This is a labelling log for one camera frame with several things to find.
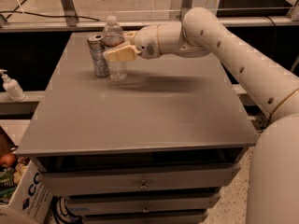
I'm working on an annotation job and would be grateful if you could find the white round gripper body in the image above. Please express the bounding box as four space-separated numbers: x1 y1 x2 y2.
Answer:
134 25 161 59

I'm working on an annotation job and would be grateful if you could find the white pump dispenser bottle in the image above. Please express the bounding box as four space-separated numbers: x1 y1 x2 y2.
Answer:
0 69 25 102

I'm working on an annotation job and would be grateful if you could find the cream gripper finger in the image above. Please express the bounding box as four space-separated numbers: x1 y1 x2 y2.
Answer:
103 44 141 62
123 31 137 45

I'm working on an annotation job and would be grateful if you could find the black cable on floor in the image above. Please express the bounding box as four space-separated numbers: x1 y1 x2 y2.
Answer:
0 0 101 22

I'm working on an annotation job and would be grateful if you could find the red apple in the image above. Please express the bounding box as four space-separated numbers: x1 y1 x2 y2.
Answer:
0 153 17 168

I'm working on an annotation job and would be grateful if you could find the white cardboard box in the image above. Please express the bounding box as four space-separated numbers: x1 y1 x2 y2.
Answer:
0 129 52 224

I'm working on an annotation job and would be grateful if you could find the metal window frame rail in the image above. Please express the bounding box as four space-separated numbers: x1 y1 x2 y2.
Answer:
0 0 299 33

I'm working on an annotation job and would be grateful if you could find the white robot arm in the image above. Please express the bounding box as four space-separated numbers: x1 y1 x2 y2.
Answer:
104 7 299 224

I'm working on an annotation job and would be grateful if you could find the silver redbull can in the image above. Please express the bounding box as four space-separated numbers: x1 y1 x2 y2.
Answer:
87 33 108 77

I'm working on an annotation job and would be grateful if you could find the grey drawer cabinet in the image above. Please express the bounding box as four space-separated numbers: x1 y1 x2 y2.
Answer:
19 33 257 224

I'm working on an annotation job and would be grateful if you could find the clear plastic water bottle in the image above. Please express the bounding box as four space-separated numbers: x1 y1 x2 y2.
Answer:
102 16 128 82

